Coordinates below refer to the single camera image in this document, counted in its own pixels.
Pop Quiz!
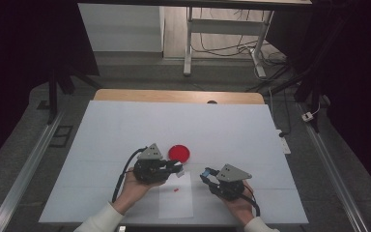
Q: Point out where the small white adapter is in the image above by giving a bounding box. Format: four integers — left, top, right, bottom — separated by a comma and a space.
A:
300, 111, 315, 123

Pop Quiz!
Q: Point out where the white power strip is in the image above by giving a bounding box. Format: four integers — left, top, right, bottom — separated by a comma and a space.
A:
276, 129, 292, 156

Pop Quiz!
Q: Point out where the aluminium rail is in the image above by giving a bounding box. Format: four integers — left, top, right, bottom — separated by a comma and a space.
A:
0, 110, 65, 232
297, 101, 370, 232

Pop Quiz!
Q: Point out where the black stand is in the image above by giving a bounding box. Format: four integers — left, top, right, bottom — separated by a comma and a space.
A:
36, 63, 103, 126
245, 53, 330, 133

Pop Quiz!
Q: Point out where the large white table cover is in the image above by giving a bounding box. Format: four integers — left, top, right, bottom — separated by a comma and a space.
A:
38, 100, 310, 225

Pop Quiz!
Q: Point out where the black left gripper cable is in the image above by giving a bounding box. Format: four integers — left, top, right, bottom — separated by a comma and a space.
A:
111, 146, 148, 205

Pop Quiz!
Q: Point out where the dark curtain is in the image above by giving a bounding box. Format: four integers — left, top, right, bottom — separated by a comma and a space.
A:
0, 0, 100, 174
266, 0, 371, 201

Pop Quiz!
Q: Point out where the white paper sheet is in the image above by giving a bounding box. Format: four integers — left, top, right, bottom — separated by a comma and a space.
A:
157, 171, 195, 219

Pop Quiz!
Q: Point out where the white-legged desk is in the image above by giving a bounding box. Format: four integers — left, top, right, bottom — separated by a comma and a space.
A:
76, 0, 313, 78

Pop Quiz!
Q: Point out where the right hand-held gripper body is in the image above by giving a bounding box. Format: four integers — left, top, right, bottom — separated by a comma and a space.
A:
208, 163, 253, 202

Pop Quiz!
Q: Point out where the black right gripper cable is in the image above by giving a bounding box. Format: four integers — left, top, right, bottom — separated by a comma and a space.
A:
239, 188, 262, 218

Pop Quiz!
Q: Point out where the black cable at power strip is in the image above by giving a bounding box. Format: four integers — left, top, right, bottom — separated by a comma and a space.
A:
270, 87, 293, 138

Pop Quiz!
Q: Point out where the person's right hand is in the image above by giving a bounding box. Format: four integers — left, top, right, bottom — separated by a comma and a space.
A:
221, 179, 256, 224

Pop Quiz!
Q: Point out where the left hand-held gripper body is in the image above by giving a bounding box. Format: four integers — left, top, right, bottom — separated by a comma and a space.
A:
132, 142, 176, 186

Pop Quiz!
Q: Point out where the person's left hand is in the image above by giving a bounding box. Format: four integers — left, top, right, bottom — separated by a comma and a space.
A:
118, 166, 167, 208

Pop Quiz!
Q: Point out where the round red ink pad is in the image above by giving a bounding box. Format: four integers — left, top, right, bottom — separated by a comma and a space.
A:
168, 144, 191, 164

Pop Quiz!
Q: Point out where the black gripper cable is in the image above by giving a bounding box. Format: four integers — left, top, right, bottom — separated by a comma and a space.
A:
239, 188, 262, 218
111, 146, 148, 205

